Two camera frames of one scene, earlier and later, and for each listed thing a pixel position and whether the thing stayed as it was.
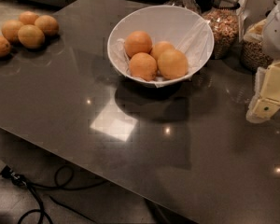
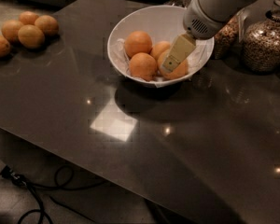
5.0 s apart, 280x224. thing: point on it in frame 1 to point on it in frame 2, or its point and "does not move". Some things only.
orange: (172, 63) does not move
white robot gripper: (277, 32) to (198, 20)
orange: (10, 30) does not move
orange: (28, 18) does not move
